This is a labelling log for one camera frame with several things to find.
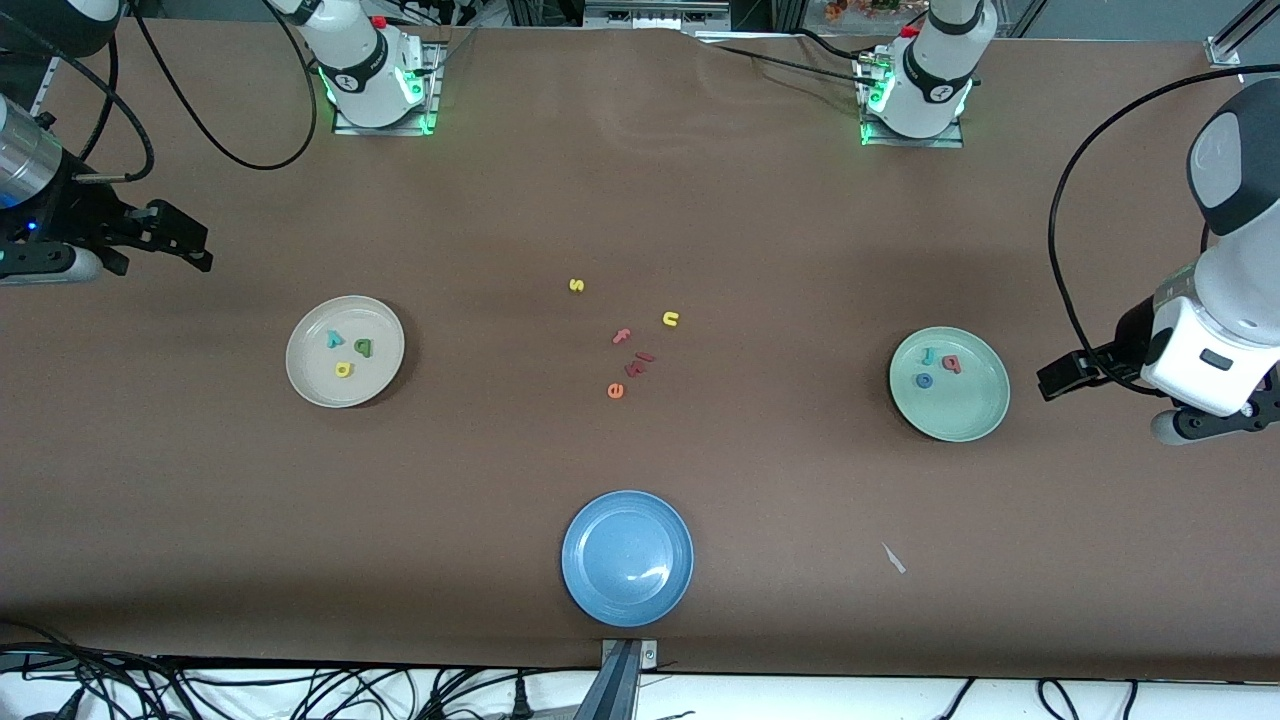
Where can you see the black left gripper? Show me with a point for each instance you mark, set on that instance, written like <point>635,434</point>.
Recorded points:
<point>1129,345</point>

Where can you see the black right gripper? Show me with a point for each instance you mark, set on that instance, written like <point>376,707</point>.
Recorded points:
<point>82,215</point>

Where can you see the light green round plate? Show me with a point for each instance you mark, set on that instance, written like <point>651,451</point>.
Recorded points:
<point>960,410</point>

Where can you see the beige round plate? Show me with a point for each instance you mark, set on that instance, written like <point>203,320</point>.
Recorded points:
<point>375,385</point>

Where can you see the white paper scrap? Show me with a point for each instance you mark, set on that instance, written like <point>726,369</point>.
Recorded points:
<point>893,558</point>

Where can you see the orange leaf decoration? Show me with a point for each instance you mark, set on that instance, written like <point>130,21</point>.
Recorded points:
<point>860,8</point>

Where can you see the blue round plate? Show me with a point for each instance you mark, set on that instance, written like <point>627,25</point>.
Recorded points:
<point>627,558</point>

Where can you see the silver equipment box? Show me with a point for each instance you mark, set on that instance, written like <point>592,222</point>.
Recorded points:
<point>655,12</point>

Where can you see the aluminium frame rail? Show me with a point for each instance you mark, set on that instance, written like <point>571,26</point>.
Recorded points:
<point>47,85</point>
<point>1225,45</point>

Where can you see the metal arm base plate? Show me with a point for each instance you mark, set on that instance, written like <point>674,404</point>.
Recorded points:
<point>950,143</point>
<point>432,100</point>

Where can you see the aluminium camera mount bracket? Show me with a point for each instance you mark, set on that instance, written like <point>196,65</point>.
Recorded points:
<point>620,690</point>

